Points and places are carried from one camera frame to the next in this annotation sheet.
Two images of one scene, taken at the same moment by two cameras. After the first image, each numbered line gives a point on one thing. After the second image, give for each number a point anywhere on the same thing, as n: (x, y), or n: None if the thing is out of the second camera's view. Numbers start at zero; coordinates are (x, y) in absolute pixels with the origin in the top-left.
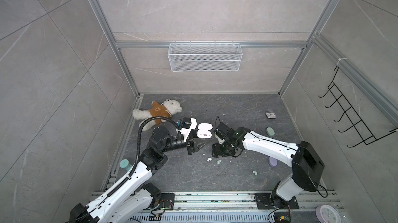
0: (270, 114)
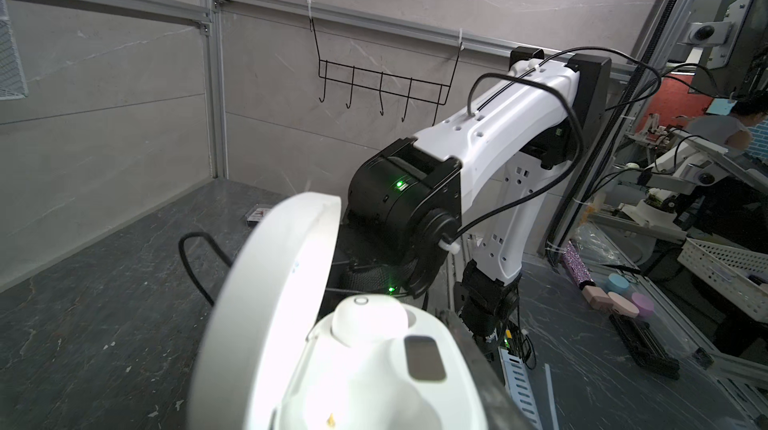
0: (255, 217)
